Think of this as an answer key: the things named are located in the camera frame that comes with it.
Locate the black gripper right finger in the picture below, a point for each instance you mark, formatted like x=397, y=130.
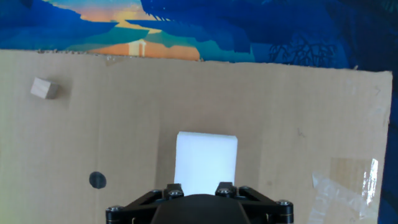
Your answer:
x=267, y=211

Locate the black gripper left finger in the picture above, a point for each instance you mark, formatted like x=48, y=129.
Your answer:
x=133, y=211

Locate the white rectangular sponge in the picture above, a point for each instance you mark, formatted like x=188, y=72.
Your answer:
x=205, y=161

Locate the black ink spot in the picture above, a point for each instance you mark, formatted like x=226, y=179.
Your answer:
x=98, y=180

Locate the clear adhesive tape piece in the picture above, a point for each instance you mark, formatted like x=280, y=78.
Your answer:
x=339, y=193

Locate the brown cardboard sheet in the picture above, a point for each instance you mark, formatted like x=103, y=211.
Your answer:
x=124, y=124

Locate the small wooden cube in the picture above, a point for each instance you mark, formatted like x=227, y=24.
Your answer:
x=44, y=88

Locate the blue forest print table mat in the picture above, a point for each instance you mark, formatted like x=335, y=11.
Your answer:
x=280, y=25

